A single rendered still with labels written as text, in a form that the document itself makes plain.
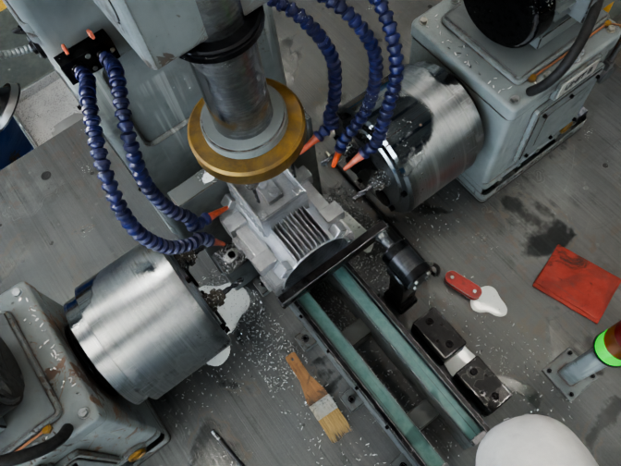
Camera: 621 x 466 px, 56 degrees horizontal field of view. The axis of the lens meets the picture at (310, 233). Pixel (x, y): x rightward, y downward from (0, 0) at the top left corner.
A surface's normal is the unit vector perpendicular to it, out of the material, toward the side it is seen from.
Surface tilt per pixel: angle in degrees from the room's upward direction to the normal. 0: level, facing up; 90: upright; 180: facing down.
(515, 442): 40
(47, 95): 0
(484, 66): 0
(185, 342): 54
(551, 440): 34
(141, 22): 90
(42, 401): 0
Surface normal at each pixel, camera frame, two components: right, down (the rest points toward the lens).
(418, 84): -0.18, -0.52
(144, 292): -0.03, -0.33
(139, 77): 0.60, 0.71
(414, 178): 0.47, 0.39
